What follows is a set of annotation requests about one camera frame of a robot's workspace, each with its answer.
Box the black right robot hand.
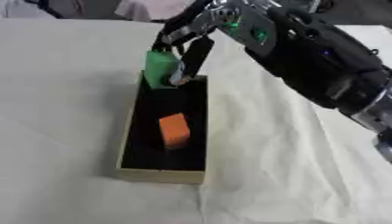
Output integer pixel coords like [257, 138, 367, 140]
[150, 0, 222, 87]

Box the green rectangular block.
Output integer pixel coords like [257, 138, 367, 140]
[143, 50, 184, 89]

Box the tan box with black inside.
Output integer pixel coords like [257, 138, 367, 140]
[115, 70, 210, 185]

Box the orange rectangular block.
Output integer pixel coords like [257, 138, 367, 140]
[157, 112, 192, 150]

